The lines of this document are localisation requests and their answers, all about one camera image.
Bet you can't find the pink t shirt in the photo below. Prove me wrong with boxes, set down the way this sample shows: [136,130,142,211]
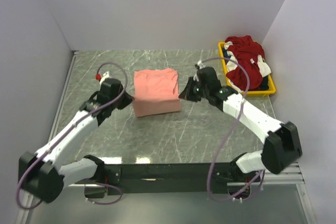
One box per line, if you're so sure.
[132,68,181,118]

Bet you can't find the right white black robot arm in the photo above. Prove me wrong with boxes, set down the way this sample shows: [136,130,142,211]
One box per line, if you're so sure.
[178,67,302,174]

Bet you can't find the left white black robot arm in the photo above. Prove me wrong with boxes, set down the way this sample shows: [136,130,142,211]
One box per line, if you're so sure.
[18,78,133,203]

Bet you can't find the white t shirt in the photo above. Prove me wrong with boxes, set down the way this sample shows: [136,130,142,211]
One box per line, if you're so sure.
[223,41,271,77]

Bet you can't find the dark red t shirt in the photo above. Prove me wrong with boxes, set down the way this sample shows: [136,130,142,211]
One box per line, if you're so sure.
[225,35,265,90]

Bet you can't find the black garment in bin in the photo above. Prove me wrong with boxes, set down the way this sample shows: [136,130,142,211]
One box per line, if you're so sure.
[258,76,269,91]

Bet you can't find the yellow plastic bin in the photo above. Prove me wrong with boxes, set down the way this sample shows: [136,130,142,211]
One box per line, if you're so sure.
[218,41,276,97]

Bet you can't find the black base crossbar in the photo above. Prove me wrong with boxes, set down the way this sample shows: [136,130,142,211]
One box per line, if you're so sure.
[97,163,256,194]

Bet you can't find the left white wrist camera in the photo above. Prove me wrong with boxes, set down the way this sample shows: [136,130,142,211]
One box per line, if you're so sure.
[95,71,111,84]

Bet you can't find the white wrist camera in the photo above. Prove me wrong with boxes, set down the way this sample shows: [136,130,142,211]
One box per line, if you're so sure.
[193,60,205,82]
[95,71,111,84]

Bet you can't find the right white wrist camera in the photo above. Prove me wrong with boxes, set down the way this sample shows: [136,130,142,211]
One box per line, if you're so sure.
[193,60,205,82]

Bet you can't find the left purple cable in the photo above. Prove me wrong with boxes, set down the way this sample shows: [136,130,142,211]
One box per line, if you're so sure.
[16,62,129,210]

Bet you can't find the aluminium frame rail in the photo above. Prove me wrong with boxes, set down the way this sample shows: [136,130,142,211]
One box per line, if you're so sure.
[15,50,79,224]

